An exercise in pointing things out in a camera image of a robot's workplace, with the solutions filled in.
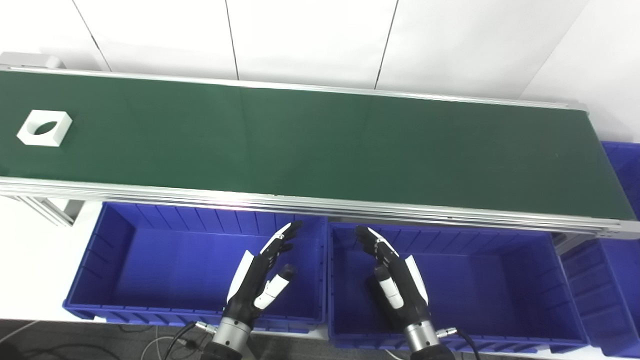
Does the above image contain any blue plastic bin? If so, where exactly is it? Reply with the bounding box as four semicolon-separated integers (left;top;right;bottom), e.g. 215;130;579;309
62;201;329;334
559;141;640;359
327;222;591;354

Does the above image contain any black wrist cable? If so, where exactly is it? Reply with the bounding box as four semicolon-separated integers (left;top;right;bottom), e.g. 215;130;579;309
436;327;482;360
164;321;217;360

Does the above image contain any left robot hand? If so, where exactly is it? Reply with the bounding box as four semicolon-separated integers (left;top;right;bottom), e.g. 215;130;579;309
223;220;304;327

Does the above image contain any white floor cable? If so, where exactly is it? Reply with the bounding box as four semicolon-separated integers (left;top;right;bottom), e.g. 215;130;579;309
139;325;201;360

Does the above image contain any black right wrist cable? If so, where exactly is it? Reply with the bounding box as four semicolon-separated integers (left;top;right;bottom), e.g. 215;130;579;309
436;327;482;360

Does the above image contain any grey conveyor motor housing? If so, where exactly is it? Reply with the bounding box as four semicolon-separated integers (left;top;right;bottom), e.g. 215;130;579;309
0;51;66;70

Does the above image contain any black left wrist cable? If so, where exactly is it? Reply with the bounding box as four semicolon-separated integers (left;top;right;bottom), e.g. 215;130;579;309
164;321;217;360

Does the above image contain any aluminium conveyor leg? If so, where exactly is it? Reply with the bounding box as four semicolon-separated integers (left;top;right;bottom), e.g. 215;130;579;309
14;195;85;228
552;232;602;256

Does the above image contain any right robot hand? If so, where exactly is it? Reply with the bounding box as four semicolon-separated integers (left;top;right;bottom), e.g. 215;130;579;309
354;226;432;329

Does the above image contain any green conveyor belt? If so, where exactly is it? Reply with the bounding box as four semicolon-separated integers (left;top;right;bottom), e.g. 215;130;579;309
0;65;640;241

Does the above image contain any white square part with hole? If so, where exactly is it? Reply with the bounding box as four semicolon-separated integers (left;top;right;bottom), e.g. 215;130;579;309
16;109;73;148

